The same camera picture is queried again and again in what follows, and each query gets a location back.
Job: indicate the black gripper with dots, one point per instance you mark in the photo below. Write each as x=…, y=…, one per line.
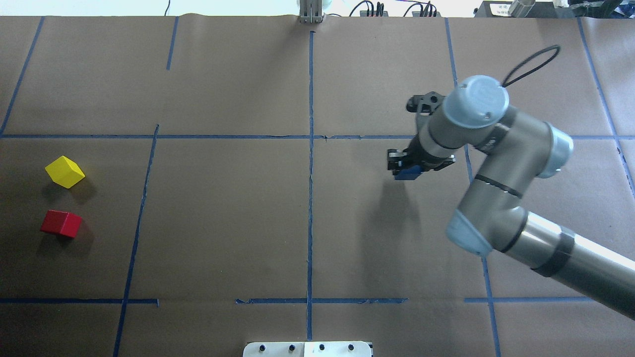
x=420, y=156

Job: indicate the blue wooden block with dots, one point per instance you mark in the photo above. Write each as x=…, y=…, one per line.
x=411, y=173

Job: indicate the red wooden block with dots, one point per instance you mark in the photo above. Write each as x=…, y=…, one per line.
x=61, y=224

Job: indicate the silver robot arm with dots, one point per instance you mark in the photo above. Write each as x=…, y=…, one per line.
x=518, y=149

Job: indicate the black power strip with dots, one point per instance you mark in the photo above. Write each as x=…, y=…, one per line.
x=368, y=8
x=426, y=9

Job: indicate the metal cup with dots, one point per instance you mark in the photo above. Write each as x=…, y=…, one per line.
x=520, y=8

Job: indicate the yellow wooden block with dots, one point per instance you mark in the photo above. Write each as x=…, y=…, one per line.
x=65, y=172

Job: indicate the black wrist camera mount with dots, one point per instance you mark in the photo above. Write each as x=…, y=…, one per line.
x=424, y=104

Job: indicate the aluminium frame post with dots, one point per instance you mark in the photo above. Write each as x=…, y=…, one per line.
x=310, y=11

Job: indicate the white mount base plate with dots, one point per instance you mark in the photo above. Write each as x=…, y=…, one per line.
x=309, y=349

